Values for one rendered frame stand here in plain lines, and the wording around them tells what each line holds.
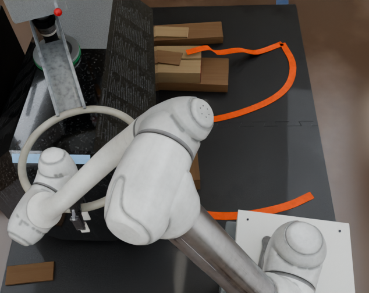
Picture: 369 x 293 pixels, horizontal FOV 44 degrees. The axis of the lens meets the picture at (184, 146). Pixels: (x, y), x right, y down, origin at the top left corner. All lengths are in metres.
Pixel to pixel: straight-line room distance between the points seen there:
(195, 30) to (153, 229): 2.64
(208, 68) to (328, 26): 1.03
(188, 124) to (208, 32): 2.49
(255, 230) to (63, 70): 1.03
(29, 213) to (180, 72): 1.85
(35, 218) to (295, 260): 0.71
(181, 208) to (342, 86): 2.48
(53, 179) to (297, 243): 0.71
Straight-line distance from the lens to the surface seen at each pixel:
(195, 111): 0.89
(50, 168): 1.35
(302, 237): 1.31
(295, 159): 2.81
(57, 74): 1.99
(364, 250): 2.66
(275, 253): 1.32
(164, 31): 3.35
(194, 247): 0.96
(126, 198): 0.82
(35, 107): 2.06
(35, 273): 2.60
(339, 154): 2.91
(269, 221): 1.61
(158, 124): 0.90
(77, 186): 1.19
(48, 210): 1.25
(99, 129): 1.92
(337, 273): 1.60
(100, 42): 2.24
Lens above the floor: 2.37
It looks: 57 degrees down
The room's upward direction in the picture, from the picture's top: 4 degrees counter-clockwise
